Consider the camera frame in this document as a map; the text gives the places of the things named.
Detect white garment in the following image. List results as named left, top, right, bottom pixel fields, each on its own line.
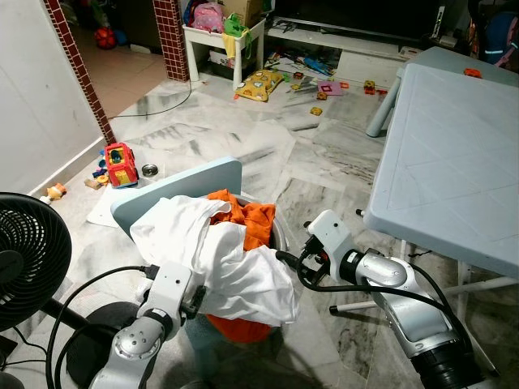
left=130, top=196, right=302, bottom=327

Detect orange garment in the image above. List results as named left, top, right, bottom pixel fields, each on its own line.
left=207, top=189, right=277, bottom=252

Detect pale blue child chair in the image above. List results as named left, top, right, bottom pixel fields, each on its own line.
left=111, top=156, right=244, bottom=365

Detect red plastic toy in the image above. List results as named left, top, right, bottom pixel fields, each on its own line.
left=103, top=142, right=140, bottom=189

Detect black standing fan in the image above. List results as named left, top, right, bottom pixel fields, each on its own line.
left=0, top=192, right=151, bottom=388

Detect pale blue plastic table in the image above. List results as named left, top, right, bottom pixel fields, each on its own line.
left=328, top=61, right=519, bottom=378
left=367, top=46, right=519, bottom=139

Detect pink toy tile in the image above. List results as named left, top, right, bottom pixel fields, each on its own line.
left=316, top=79, right=345, bottom=98

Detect small toy doll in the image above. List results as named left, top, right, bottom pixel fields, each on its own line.
left=45, top=183, right=68, bottom=202

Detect yellow printed toy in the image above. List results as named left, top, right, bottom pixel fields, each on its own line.
left=235, top=69, right=285, bottom=103

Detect white low TV bench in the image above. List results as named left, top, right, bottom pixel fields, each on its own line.
left=268, top=16, right=431, bottom=86

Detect white side table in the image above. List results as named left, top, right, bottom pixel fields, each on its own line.
left=182, top=16, right=267, bottom=90

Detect black television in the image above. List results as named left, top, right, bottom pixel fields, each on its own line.
left=272, top=0, right=455, bottom=40

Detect pink backpack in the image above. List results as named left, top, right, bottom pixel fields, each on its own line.
left=191, top=2, right=228, bottom=33

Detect red ball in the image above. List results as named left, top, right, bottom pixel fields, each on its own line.
left=95, top=27, right=117, bottom=49

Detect purple backpack cyan stripes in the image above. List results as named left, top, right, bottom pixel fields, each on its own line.
left=478, top=8, right=519, bottom=70

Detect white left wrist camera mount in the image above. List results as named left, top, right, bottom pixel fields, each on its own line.
left=139, top=261, right=208, bottom=321

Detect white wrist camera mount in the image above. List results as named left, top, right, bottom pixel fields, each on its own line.
left=307, top=209, right=355, bottom=260
left=139, top=261, right=208, bottom=321

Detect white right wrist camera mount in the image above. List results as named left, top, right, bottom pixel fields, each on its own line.
left=307, top=209, right=355, bottom=260

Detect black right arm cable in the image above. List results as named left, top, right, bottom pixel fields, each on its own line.
left=276, top=248, right=487, bottom=382

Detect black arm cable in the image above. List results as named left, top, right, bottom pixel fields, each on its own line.
left=276, top=248, right=487, bottom=382
left=45, top=264, right=157, bottom=388

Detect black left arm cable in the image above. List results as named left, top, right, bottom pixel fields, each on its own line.
left=45, top=264, right=157, bottom=388

